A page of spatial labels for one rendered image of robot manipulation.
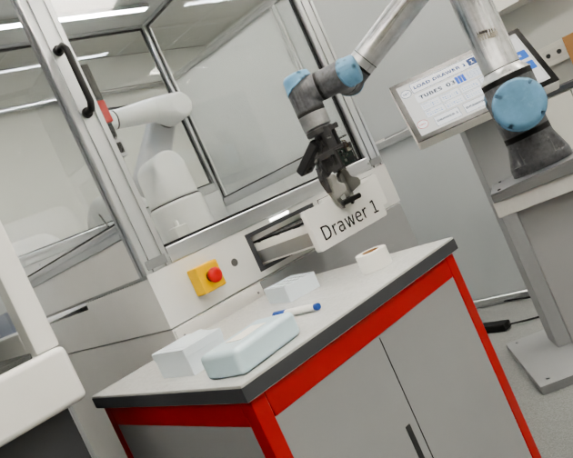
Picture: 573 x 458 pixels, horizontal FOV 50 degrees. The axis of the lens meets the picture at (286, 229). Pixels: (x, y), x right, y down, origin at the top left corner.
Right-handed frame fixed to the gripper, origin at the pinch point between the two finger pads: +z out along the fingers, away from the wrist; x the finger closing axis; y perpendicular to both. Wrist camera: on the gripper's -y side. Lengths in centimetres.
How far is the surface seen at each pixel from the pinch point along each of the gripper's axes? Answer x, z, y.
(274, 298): -30.6, 13.2, -4.8
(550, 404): 52, 90, -2
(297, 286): -29.8, 12.1, 4.0
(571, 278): 23, 39, 37
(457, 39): 162, -43, -40
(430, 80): 89, -25, -17
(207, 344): -62, 11, 13
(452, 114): 79, -10, -8
